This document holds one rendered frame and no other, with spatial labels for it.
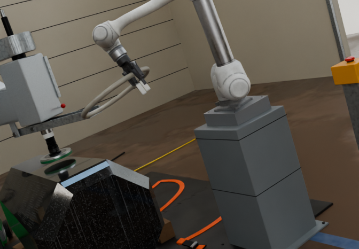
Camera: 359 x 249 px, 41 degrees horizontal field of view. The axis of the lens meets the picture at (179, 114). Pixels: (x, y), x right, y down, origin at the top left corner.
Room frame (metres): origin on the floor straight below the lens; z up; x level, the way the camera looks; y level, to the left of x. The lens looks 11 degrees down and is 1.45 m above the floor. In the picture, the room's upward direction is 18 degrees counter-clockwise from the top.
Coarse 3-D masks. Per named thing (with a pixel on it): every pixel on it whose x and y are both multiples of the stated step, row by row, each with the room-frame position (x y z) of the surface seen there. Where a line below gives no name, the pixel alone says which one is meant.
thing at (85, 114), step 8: (144, 72) 2.91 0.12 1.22; (120, 80) 2.61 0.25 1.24; (112, 88) 2.59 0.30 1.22; (128, 88) 3.04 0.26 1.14; (104, 96) 2.60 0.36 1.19; (120, 96) 3.04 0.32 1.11; (88, 104) 2.64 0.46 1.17; (104, 104) 3.01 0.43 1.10; (112, 104) 3.03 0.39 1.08; (96, 112) 2.94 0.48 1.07
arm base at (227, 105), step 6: (216, 102) 2.89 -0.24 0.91; (222, 102) 2.77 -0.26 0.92; (228, 102) 2.74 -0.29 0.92; (234, 102) 2.73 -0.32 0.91; (240, 102) 2.74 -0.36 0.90; (246, 102) 2.76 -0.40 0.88; (216, 108) 2.80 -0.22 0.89; (222, 108) 2.77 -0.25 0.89; (228, 108) 2.74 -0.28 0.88; (234, 108) 2.70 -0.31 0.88
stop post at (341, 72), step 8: (344, 64) 1.93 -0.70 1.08; (352, 64) 1.88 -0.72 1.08; (336, 72) 1.95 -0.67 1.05; (344, 72) 1.92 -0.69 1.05; (352, 72) 1.88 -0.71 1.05; (336, 80) 1.96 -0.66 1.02; (344, 80) 1.92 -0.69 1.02; (352, 80) 1.89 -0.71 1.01; (344, 88) 1.96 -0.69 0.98; (352, 88) 1.92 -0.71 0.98; (352, 96) 1.93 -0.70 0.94; (352, 104) 1.94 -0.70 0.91; (352, 112) 1.95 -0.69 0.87; (352, 120) 1.96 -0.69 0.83
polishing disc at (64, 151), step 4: (64, 148) 3.27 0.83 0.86; (68, 148) 3.22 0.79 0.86; (60, 152) 3.16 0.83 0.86; (64, 152) 3.12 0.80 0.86; (68, 152) 3.13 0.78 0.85; (44, 156) 3.21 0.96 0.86; (48, 156) 3.17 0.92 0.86; (52, 156) 3.12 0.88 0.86; (56, 156) 3.08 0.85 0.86; (60, 156) 3.09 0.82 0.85; (44, 160) 3.09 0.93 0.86; (48, 160) 3.08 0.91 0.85
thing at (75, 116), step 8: (72, 112) 3.10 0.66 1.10; (80, 112) 2.92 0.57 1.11; (88, 112) 2.89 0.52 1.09; (56, 120) 3.03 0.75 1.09; (64, 120) 3.00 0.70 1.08; (72, 120) 2.96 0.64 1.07; (80, 120) 2.93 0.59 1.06; (24, 128) 3.19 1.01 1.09; (32, 128) 3.14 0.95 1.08; (40, 128) 3.12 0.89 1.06; (48, 128) 3.08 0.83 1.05
